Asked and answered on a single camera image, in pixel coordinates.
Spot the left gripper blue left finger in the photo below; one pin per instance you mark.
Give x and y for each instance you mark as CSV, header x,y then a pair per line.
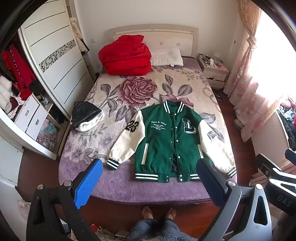
x,y
85,182

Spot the person foot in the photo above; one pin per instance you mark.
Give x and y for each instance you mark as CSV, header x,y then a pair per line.
x,y
171,214
147,213

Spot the red folded quilt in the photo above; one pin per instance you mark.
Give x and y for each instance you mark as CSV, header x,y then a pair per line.
x,y
127,56

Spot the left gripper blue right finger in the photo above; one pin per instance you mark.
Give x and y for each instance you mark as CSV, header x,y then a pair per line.
x,y
214,182

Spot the green white varsity jacket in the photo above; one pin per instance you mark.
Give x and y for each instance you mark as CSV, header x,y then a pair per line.
x,y
167,140

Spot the paper bags on floor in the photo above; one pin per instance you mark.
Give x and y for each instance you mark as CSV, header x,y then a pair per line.
x,y
24,208

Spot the red hanging clothes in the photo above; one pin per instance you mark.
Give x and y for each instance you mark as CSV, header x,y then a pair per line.
x,y
22,73

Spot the white pillow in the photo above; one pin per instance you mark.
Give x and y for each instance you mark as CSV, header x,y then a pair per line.
x,y
166,57

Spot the pink floral curtain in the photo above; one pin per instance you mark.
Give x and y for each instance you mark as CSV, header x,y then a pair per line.
x,y
252,109

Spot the white sliding wardrobe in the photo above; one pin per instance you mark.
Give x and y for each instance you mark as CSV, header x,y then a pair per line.
x,y
53,53

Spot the white bedside table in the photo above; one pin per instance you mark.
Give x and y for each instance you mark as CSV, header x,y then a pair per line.
x,y
215,72

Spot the person left foot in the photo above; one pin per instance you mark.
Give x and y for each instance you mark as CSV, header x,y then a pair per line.
x,y
147,213

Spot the person right foot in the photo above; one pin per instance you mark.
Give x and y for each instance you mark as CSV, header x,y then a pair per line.
x,y
171,214

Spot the black and white garment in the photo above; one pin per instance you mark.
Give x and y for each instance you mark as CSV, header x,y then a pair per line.
x,y
85,116

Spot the floral purple bed blanket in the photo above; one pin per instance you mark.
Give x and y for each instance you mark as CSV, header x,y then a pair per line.
x,y
120,98

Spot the beige bed headboard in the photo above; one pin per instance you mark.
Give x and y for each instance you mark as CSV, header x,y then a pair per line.
x,y
160,36

